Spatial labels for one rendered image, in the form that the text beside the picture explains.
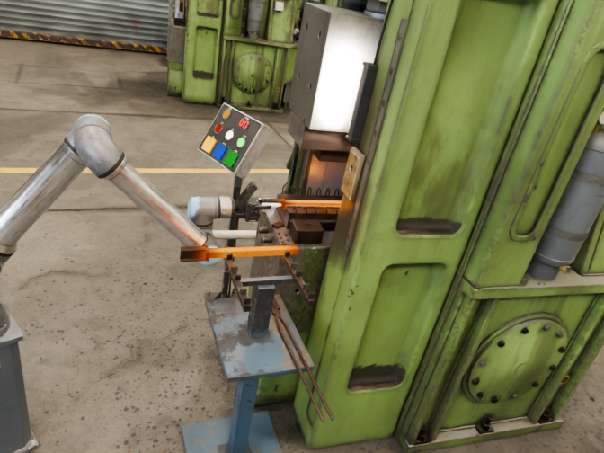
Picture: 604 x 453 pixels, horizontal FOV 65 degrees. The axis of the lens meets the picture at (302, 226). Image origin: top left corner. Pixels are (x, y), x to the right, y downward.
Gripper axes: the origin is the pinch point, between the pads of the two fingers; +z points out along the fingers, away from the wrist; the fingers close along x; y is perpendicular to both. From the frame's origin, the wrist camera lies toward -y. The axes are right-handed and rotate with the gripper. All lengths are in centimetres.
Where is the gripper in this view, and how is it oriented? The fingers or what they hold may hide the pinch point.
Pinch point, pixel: (278, 202)
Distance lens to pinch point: 201.6
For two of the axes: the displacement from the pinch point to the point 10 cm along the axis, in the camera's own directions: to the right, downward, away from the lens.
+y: -1.3, 8.7, 4.8
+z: 9.5, -0.3, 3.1
